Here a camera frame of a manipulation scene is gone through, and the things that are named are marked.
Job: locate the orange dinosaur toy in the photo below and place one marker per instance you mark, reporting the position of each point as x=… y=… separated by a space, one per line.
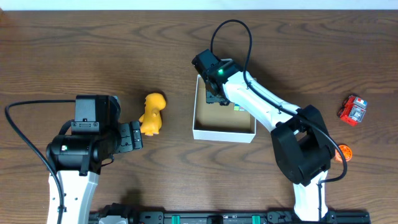
x=151 y=121

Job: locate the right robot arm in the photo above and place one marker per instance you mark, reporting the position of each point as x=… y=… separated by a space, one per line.
x=302 y=148

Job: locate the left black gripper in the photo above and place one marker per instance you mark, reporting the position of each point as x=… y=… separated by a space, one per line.
x=126 y=139

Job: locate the red toy car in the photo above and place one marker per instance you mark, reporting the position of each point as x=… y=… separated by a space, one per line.
x=352 y=110

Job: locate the white cardboard box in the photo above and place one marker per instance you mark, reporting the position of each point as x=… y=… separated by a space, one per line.
x=213 y=122

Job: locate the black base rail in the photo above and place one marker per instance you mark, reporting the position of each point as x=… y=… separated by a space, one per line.
x=117 y=213

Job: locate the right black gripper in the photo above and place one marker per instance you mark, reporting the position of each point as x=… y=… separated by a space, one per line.
x=214 y=97

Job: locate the orange round disc toy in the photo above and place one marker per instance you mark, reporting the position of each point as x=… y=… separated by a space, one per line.
x=347 y=152

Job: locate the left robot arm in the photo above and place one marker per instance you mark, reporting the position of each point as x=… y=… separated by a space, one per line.
x=78 y=151

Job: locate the colourful puzzle cube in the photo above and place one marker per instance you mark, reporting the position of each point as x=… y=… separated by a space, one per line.
x=237 y=107

